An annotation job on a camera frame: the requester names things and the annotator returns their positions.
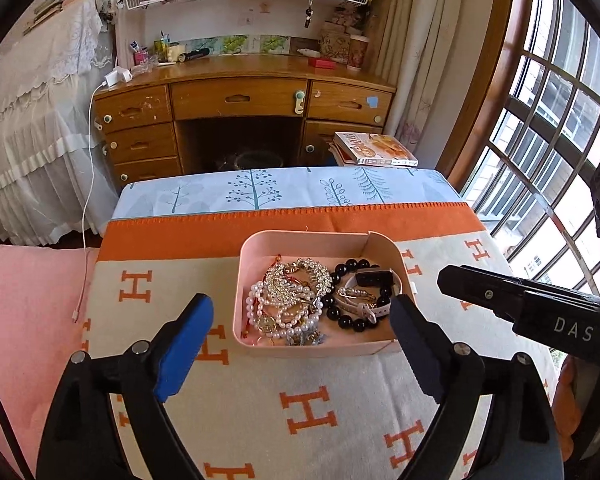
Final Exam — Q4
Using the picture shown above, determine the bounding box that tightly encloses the white charging cable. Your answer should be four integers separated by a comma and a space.
71, 82, 106, 322

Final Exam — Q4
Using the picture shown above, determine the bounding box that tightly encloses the dark trash bin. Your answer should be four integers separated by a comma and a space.
215, 150, 283, 171

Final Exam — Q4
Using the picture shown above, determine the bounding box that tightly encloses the white lace bed cover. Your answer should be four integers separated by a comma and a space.
0, 0, 121, 247

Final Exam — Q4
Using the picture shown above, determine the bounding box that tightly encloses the orange patterned blanket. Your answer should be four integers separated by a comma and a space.
77, 202, 561, 480

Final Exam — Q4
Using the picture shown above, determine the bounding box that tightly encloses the pink strap watch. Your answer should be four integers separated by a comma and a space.
337, 267, 397, 326

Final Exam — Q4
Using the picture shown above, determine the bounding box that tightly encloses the dark bead bracelet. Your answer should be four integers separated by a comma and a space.
320, 258, 398, 333

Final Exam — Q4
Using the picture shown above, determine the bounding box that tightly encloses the stack of books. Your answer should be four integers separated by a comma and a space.
332, 131, 420, 167
22, 0, 111, 36

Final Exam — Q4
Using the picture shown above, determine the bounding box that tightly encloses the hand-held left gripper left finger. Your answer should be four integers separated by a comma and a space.
36, 292, 215, 480

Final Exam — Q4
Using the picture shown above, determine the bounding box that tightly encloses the gold rhinestone hair comb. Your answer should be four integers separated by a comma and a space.
262, 257, 333, 311

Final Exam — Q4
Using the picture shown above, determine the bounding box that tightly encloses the patterned brown box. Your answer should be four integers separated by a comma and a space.
320, 20, 353, 58

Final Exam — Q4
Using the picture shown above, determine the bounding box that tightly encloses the pink blanket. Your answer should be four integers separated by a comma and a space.
0, 242, 101, 480

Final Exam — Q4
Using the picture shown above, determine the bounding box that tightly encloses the white charger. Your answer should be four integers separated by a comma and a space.
102, 66, 133, 88

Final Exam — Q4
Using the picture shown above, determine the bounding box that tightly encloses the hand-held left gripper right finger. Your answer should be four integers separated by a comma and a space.
389, 294, 566, 480

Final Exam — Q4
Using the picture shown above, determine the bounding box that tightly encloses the round pearl necklace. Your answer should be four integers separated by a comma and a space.
246, 282, 326, 345

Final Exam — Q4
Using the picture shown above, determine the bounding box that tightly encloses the beige curtain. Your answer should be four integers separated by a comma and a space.
375, 0, 481, 161

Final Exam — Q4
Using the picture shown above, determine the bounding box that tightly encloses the patterned paper cup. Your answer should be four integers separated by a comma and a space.
347, 34, 371, 71

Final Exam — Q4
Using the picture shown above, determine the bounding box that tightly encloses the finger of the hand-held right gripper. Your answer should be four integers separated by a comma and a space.
437, 264, 600, 361

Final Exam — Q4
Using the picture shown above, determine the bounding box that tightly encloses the wooden desk with drawers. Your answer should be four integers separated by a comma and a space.
92, 52, 398, 193

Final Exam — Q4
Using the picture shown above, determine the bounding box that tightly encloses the pink jewelry box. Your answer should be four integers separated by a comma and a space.
231, 230, 405, 359

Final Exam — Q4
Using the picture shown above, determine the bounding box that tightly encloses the window with metal grille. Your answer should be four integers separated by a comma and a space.
460, 0, 600, 306

